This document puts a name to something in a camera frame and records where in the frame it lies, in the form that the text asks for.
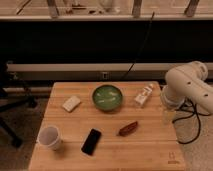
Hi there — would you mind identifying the white sponge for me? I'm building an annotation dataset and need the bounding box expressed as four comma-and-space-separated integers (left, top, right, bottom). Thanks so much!
62, 96, 81, 112

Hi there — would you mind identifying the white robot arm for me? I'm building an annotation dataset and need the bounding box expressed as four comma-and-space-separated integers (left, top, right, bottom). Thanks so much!
160, 61, 213, 124

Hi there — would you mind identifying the green ceramic bowl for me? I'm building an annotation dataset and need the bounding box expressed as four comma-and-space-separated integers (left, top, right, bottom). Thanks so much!
92, 84, 123, 112

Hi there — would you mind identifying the small white bottle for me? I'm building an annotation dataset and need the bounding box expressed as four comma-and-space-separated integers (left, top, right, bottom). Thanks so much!
134, 84, 154, 107

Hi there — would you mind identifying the brown oblong object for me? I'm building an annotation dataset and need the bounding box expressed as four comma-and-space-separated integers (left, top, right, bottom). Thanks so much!
118, 121, 138, 136

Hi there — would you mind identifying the black smartphone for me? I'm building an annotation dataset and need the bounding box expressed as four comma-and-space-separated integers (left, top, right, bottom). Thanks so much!
81, 129, 102, 155

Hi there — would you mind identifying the thin black rod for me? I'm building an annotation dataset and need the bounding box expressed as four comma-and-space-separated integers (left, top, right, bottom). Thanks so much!
120, 12, 155, 80

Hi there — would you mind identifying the white paper cup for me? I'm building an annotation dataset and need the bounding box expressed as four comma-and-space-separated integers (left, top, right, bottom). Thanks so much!
37, 125, 62, 150

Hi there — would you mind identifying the black office chair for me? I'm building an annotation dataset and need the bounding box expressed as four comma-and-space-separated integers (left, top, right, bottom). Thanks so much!
0, 60, 38, 149

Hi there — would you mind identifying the black cable bundle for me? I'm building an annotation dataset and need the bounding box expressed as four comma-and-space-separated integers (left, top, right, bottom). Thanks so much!
172, 98, 213, 146

